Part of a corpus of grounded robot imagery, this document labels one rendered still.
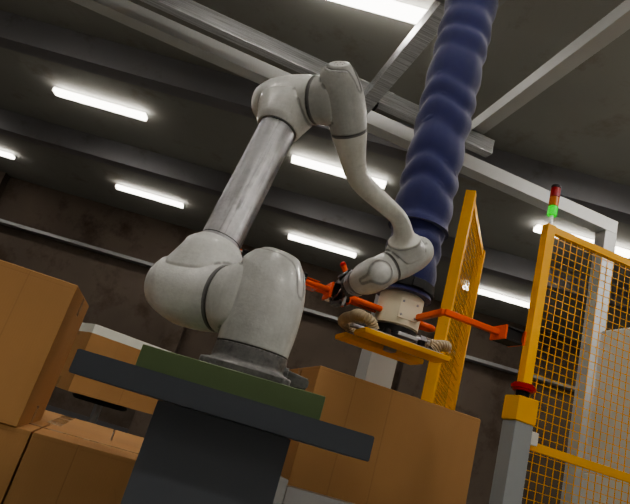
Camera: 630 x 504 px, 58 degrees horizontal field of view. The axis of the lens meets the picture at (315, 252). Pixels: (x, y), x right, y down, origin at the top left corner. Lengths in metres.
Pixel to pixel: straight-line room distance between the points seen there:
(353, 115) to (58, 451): 1.18
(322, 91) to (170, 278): 0.61
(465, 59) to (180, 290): 1.71
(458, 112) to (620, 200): 4.18
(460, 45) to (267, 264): 1.68
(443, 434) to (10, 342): 1.33
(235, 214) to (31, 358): 0.71
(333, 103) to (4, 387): 1.14
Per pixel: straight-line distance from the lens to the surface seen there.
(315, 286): 2.02
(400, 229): 1.76
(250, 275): 1.16
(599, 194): 6.37
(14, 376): 1.74
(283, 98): 1.54
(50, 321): 1.74
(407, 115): 4.30
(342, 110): 1.50
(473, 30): 2.68
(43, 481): 1.75
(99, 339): 3.63
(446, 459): 2.01
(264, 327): 1.13
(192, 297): 1.24
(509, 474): 1.72
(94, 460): 1.73
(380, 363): 3.14
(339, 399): 1.84
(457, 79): 2.52
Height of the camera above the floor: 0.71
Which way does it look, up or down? 18 degrees up
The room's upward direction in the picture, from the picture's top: 17 degrees clockwise
